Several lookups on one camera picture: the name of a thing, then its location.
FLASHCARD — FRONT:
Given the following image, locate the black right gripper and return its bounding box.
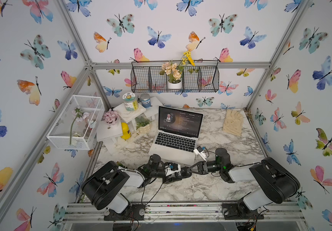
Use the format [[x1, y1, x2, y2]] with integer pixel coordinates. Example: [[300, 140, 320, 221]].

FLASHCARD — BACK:
[[187, 161, 223, 176]]

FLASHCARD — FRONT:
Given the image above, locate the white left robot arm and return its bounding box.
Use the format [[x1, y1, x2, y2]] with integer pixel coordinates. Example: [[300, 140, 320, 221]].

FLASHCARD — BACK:
[[80, 154, 192, 214]]

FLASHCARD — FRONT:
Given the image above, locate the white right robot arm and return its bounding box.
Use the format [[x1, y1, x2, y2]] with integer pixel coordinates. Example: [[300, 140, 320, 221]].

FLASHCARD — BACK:
[[187, 148, 300, 213]]

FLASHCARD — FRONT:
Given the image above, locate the silver open laptop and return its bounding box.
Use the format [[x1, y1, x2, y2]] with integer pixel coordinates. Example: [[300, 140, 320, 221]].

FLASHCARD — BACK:
[[149, 106, 204, 166]]

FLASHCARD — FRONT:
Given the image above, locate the small succulent in pot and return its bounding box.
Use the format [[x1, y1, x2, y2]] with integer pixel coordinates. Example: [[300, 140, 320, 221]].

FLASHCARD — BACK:
[[135, 116, 151, 134]]

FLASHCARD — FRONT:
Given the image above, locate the yellow rubber duck toy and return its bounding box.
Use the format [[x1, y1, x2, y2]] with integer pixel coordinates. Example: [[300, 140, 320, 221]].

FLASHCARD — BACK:
[[121, 122, 131, 140]]

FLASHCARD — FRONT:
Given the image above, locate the white stepped display stand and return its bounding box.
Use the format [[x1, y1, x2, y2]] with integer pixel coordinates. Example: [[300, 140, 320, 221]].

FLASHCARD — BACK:
[[96, 97, 162, 153]]

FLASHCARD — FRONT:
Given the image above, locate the pink flower bouquet pot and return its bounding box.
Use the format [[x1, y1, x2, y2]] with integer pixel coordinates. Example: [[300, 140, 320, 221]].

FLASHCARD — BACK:
[[102, 109, 120, 126]]

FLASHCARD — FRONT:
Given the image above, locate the green lidded jar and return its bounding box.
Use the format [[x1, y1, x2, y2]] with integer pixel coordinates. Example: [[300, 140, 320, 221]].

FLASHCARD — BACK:
[[122, 92, 139, 112]]

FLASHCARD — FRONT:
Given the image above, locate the small blue jar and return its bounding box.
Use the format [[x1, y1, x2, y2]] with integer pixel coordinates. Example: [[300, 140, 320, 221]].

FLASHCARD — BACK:
[[140, 93, 152, 108]]

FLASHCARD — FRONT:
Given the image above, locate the pink artificial flower stem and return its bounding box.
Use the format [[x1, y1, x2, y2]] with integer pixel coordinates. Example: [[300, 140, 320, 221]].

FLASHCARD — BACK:
[[69, 106, 90, 145]]

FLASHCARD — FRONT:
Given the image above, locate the white pot with flowers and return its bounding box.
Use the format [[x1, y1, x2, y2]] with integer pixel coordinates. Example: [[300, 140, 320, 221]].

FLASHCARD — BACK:
[[159, 51, 195, 90]]

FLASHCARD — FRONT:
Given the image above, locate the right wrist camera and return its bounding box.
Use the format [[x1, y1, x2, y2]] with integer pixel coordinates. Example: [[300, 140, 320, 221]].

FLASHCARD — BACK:
[[194, 146, 207, 162]]

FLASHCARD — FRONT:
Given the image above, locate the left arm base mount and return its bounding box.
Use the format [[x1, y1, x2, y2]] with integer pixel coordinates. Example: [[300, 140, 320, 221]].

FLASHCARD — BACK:
[[103, 204, 146, 221]]

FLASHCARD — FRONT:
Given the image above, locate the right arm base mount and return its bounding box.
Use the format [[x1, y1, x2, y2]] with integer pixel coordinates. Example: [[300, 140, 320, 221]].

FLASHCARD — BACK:
[[222, 199, 264, 220]]

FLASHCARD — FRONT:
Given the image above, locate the aluminium front rail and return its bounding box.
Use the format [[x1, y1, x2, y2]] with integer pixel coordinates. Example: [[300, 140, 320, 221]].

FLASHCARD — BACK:
[[63, 202, 305, 223]]

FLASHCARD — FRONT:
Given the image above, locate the white wire cage box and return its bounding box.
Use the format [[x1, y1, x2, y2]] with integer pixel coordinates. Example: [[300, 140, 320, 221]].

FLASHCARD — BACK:
[[47, 95, 105, 150]]

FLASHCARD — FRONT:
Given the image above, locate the black wire wall basket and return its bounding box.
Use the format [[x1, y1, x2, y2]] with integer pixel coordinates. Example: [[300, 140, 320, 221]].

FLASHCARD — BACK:
[[130, 59, 220, 93]]

